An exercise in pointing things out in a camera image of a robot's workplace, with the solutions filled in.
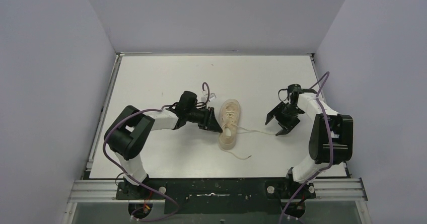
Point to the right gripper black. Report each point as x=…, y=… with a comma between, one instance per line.
x=286, y=110

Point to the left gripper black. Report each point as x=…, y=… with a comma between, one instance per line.
x=209, y=122

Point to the cream shoelace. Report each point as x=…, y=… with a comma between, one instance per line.
x=253, y=131

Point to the beige lace sneaker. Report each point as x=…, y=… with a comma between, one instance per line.
x=231, y=105

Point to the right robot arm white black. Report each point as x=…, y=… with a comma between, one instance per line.
x=331, y=138

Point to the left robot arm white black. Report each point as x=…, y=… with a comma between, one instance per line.
x=128, y=134

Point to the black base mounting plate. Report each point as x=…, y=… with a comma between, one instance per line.
x=216, y=195

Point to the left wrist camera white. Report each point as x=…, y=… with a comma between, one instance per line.
x=208, y=98

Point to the aluminium frame rail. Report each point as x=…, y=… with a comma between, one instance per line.
x=149, y=80

